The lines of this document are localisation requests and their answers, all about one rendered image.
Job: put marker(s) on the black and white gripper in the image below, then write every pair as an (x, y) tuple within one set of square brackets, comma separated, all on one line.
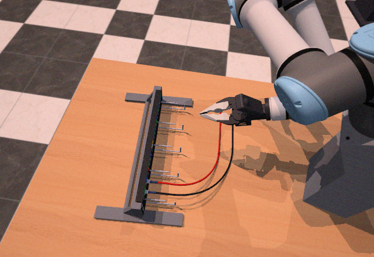
[(236, 117)]

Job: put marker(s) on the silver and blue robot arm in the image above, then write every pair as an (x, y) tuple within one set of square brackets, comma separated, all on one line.
[(318, 82)]

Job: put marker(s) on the grey port rack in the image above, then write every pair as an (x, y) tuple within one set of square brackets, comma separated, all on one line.
[(136, 212)]

